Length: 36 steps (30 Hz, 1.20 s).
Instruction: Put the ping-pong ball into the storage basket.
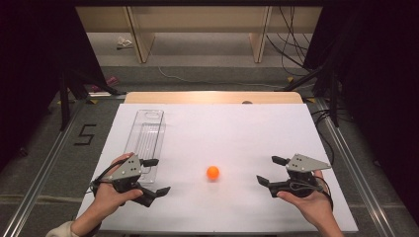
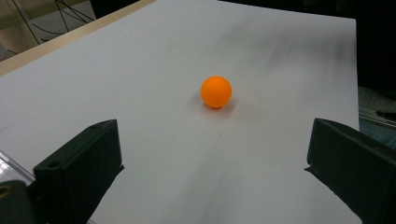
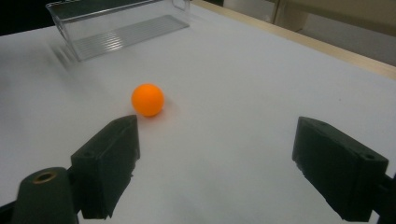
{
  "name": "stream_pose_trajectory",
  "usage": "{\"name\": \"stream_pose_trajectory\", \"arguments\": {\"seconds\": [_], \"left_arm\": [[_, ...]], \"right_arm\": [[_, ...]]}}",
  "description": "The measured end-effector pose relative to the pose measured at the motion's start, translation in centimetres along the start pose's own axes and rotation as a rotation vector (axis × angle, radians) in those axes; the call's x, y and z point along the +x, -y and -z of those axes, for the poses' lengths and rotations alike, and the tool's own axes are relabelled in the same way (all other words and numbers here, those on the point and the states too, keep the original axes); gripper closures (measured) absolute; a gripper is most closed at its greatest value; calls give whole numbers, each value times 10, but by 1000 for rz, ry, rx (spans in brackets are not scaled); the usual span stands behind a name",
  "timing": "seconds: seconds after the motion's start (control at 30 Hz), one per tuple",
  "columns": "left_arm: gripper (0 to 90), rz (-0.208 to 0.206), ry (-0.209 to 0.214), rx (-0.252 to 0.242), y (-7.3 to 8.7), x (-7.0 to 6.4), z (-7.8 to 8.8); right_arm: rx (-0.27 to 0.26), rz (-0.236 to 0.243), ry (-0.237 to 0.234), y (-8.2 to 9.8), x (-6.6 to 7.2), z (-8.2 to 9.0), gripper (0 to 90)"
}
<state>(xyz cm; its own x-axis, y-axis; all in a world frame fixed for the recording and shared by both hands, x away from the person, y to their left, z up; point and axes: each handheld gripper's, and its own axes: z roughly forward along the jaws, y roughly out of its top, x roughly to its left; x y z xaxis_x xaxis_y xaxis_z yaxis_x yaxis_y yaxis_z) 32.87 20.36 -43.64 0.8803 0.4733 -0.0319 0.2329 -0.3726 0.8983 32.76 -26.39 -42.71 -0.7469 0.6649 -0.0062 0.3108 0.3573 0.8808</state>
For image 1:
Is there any white crumpled cloth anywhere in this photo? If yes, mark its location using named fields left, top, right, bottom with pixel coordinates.
left=116, top=36, right=133, bottom=50

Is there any white board cover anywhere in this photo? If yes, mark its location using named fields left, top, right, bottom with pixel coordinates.
left=76, top=103, right=360, bottom=234

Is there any pink object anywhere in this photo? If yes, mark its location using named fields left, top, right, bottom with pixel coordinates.
left=90, top=75, right=120, bottom=94

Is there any dark curtain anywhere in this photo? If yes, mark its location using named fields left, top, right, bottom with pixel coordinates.
left=0, top=0, right=108, bottom=172
left=302, top=0, right=419, bottom=216

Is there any person's left hand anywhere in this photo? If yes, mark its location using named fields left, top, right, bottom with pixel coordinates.
left=93, top=151, right=144, bottom=222

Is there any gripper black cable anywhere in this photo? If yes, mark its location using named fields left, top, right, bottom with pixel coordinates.
left=288, top=176, right=334, bottom=211
left=88, top=160, right=128, bottom=196

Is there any person's right hand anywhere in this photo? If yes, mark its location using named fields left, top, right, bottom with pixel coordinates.
left=276, top=169, right=334, bottom=228

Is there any aluminium floor rail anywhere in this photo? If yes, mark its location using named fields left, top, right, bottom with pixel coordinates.
left=314, top=97, right=396, bottom=237
left=1, top=98, right=87, bottom=237

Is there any beige wooden bench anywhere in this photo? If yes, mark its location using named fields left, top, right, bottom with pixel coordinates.
left=75, top=6, right=323, bottom=64

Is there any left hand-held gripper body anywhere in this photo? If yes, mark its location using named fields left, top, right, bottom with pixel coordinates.
left=100, top=153, right=144, bottom=196

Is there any bundle of black cables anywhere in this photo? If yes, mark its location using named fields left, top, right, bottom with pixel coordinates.
left=265, top=6, right=314, bottom=77

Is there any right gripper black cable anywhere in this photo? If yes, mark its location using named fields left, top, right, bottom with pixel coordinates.
left=288, top=176, right=334, bottom=211

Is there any clear plastic tray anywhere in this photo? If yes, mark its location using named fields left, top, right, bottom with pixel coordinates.
left=123, top=109, right=167, bottom=185

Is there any white floor cable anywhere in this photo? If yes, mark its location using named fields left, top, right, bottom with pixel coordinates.
left=157, top=65, right=285, bottom=90

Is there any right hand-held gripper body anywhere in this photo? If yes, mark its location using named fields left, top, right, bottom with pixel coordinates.
left=275, top=153, right=332, bottom=198

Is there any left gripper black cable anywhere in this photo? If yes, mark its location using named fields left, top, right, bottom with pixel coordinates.
left=88, top=160, right=128, bottom=196

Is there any orange ball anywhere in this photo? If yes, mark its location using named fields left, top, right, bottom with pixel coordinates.
left=206, top=165, right=220, bottom=181

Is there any black metal stand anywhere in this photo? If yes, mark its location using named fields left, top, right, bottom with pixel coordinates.
left=276, top=62, right=341, bottom=128
left=58, top=65, right=126, bottom=132

